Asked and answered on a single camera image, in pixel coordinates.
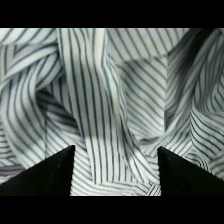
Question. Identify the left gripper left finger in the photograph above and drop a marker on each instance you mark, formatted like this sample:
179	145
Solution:
50	178

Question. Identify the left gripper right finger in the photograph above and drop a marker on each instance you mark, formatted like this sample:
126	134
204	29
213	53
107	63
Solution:
181	176

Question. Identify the white striped shirt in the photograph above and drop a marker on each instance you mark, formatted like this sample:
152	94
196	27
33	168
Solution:
113	93

